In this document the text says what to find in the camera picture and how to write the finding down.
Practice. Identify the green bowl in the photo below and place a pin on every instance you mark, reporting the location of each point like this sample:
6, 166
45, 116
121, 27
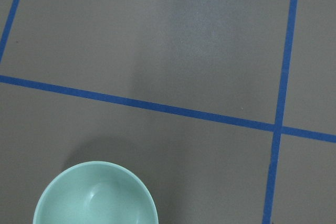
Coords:
96, 192

